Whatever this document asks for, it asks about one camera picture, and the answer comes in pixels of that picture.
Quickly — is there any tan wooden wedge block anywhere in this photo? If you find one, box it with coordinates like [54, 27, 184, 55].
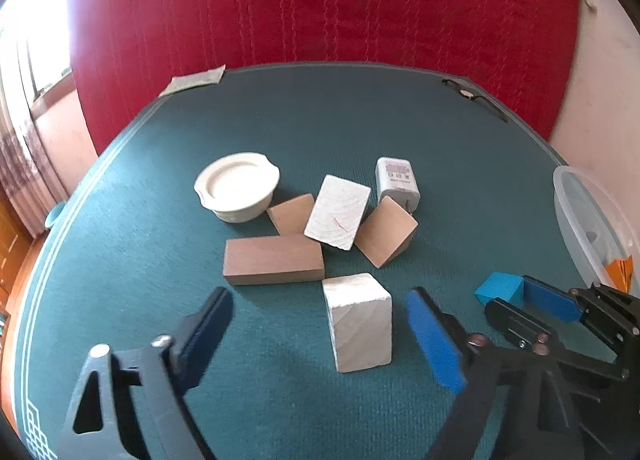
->
[266, 193, 315, 237]
[355, 197, 419, 268]

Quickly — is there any patterned curtain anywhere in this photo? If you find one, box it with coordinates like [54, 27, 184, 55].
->
[0, 25, 68, 241]

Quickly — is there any white ceramic dish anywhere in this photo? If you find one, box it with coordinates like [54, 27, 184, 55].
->
[194, 152, 281, 224]

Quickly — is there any brown rectangular wooden block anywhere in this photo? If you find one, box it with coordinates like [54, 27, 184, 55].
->
[223, 234, 326, 286]

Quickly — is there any white paper slip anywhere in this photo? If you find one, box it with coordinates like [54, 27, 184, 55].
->
[159, 66, 226, 98]

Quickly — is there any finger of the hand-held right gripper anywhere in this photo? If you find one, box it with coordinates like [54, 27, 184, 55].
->
[484, 296, 558, 348]
[521, 275, 596, 325]

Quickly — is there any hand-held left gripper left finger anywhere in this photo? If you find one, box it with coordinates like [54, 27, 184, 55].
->
[57, 286, 235, 460]

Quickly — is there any red quilted mattress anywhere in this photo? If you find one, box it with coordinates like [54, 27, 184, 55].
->
[67, 0, 586, 156]

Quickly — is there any blue block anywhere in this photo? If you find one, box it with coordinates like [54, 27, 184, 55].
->
[474, 271, 525, 306]

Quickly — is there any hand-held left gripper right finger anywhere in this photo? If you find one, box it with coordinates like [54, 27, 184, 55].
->
[405, 287, 586, 460]

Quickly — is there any white charger plug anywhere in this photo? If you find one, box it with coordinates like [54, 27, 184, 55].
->
[375, 157, 421, 213]

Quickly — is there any clear plastic bowl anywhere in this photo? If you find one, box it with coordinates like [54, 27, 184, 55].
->
[552, 165, 640, 298]

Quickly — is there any orange block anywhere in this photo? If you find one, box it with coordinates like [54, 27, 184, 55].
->
[604, 255, 636, 293]

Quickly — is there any thick white wooden block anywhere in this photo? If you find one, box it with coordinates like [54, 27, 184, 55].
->
[322, 273, 392, 373]

